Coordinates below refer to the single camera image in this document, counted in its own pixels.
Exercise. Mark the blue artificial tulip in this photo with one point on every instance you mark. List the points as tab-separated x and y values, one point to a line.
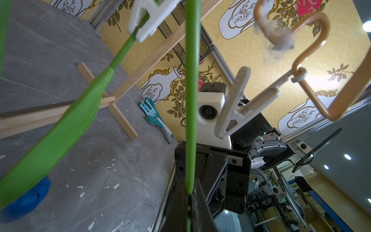
27	184

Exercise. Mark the teal garden fork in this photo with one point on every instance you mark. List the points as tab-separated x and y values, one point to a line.
156	119

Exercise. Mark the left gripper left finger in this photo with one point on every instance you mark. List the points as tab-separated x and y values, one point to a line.
177	219

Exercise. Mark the pink artificial tulip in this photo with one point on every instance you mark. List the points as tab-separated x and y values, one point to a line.
191	120

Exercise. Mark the wooden clothes rack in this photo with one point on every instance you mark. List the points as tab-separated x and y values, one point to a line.
145	17

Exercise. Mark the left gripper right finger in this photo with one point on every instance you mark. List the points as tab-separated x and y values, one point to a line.
201	219

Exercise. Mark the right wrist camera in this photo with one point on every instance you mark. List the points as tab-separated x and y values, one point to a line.
211	99

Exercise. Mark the black wire mesh basket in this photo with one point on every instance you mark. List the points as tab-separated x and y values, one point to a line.
185	40

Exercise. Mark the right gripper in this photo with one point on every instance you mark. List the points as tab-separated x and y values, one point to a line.
224	177

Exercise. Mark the wooden arched clip hanger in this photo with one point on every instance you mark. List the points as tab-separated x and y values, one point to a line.
231	120

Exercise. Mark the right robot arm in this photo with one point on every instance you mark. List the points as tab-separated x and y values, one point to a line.
262	142

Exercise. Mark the yellow artificial tulip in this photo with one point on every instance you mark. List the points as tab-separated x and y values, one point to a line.
5	14

